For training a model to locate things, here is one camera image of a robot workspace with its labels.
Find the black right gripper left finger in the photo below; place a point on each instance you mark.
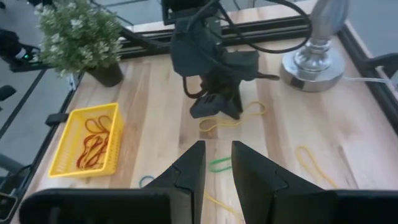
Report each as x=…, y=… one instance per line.
x=174, y=199

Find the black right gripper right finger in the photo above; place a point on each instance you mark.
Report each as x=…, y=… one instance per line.
x=280, y=202

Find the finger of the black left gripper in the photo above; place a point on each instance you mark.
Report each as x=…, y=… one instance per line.
x=235, y=102

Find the yellow rubber band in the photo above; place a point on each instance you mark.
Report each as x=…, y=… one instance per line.
x=311, y=165
x=230, y=123

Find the blue rubber band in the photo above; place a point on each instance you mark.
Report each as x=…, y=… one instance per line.
x=143, y=179

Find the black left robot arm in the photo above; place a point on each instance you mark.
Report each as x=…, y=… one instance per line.
x=186, y=7

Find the orange-yellow rubber band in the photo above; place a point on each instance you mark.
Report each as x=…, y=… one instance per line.
x=220, y=203

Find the green rubber band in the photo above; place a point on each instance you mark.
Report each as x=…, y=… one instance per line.
x=217, y=162

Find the white shade chrome table lamp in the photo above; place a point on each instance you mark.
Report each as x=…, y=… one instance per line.
x=314, y=65

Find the dark red rubber band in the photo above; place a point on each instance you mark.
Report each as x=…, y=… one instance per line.
x=102, y=117

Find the yellow slotted plastic basket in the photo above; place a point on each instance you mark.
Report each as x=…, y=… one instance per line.
x=70, y=140

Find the artificial white-flowered potted plant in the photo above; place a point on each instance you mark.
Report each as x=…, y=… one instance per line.
x=77, y=34

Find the black device with green light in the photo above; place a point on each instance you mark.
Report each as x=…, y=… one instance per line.
x=15, y=49

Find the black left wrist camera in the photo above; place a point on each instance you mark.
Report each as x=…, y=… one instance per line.
x=211, y=105

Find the black aluminium table frame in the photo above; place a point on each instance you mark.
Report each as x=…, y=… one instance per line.
x=264, y=31

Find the black frame bracket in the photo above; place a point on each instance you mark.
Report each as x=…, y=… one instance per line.
x=56, y=119

